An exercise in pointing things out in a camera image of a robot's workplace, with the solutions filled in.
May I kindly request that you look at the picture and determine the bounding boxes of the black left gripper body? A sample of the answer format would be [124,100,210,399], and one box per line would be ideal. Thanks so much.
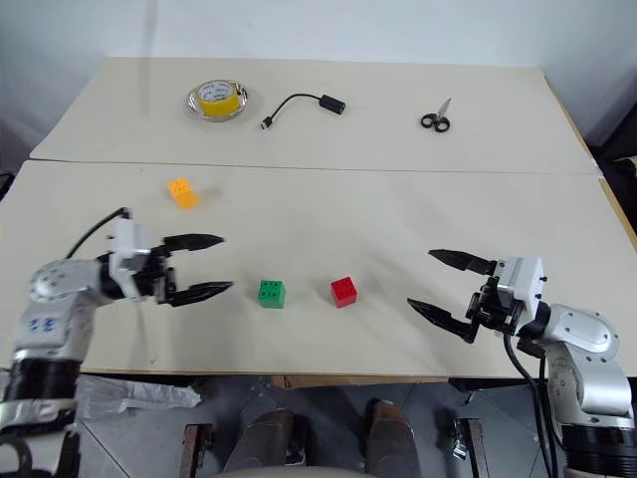
[129,242,179,306]

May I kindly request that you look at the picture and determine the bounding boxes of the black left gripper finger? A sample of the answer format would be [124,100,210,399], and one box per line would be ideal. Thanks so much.
[160,232,227,256]
[165,281,236,308]

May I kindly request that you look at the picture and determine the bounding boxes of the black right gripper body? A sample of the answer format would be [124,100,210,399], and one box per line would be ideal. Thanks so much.
[465,275,525,336]

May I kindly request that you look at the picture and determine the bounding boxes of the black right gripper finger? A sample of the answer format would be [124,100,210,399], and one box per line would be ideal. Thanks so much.
[406,297,480,346]
[428,248,500,277]

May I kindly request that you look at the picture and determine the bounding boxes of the yellow toy brick cube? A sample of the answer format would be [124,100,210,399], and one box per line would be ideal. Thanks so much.
[166,176,201,211]

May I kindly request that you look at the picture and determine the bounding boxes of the green toy brick cube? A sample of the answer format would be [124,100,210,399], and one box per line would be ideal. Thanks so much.
[256,279,288,311]

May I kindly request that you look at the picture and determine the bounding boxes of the red toy brick cube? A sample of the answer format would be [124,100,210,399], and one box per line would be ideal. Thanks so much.
[329,275,360,310]

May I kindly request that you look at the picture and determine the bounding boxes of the crumpled clear plastic bag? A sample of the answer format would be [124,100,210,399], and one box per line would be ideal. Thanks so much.
[78,374,201,420]

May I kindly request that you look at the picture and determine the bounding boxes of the dark brown rounded shape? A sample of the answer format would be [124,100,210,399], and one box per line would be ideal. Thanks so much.
[364,399,420,475]
[222,408,296,474]

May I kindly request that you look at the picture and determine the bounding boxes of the yellow tape in metal bowl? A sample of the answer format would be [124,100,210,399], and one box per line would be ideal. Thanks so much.
[184,81,250,121]

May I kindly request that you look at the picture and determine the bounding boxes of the yellow tape roll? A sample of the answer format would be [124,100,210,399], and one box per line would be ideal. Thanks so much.
[197,80,240,119]

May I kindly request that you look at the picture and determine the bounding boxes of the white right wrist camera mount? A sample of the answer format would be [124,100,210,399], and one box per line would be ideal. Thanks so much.
[494,256,549,321]

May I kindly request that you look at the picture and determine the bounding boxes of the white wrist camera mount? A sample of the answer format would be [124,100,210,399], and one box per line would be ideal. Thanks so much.
[107,218,151,301]
[494,256,549,321]

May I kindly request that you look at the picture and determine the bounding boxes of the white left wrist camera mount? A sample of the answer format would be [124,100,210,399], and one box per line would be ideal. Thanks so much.
[107,218,151,301]

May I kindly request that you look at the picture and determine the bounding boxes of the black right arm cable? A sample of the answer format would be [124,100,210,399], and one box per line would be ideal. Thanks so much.
[502,332,559,478]

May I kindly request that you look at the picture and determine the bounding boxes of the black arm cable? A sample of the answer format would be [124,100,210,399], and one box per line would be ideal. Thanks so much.
[66,207,132,261]
[502,332,559,478]

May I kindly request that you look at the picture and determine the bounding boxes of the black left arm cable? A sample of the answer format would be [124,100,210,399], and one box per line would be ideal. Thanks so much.
[66,207,132,261]

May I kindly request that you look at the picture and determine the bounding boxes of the dark metal floor bracket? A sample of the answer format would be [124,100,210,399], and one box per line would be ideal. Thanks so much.
[181,422,216,478]
[449,417,485,478]

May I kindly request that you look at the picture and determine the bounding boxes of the black-handled scissors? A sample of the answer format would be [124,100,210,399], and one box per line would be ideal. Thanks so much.
[419,97,454,134]

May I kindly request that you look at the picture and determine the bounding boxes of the black USB adapter cable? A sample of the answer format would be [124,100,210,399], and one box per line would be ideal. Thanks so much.
[259,92,348,133]

